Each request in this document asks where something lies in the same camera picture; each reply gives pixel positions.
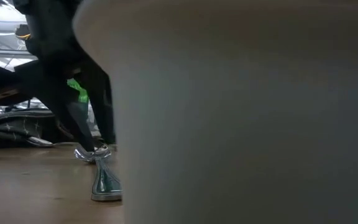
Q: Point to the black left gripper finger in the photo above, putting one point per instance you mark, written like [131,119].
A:
[61,93]

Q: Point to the silver spoon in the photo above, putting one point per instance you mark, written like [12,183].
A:
[40,142]
[106,186]

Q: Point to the white plastic cutlery tray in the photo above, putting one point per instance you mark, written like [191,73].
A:
[244,124]

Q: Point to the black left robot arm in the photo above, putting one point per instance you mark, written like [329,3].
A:
[48,28]

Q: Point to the green glass water bottle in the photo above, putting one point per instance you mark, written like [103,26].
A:
[81,95]

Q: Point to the grey checked cloth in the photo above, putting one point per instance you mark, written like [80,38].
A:
[11,127]

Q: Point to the black frame post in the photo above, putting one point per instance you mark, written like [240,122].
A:
[106,118]

